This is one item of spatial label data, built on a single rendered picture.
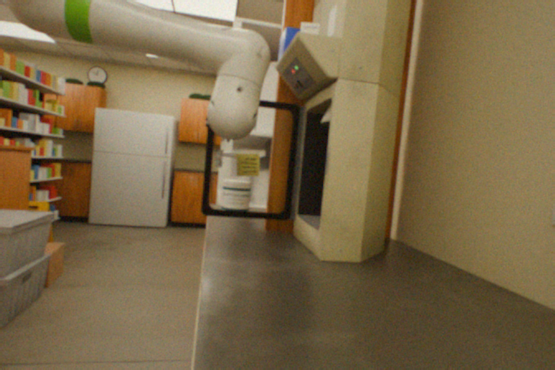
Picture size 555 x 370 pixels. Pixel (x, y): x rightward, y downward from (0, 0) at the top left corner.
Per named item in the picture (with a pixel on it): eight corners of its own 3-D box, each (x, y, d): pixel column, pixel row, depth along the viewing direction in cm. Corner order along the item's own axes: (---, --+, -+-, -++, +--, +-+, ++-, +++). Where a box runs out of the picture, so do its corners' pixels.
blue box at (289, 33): (306, 68, 118) (309, 42, 117) (315, 60, 108) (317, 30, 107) (277, 65, 116) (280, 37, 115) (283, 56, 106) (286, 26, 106)
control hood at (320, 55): (305, 100, 119) (307, 70, 119) (338, 78, 88) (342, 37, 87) (272, 96, 117) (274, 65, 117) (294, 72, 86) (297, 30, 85)
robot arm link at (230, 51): (107, 54, 80) (83, 35, 68) (117, 4, 79) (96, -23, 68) (263, 94, 82) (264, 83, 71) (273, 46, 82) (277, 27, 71)
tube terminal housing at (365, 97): (358, 238, 126) (381, 21, 122) (408, 264, 95) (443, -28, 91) (292, 234, 122) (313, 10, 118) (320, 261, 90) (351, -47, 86)
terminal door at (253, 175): (290, 220, 120) (301, 104, 118) (200, 215, 114) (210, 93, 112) (289, 220, 121) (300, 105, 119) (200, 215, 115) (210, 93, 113)
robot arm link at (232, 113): (201, 130, 70) (253, 144, 72) (215, 69, 70) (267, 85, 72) (203, 135, 84) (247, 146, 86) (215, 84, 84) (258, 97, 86)
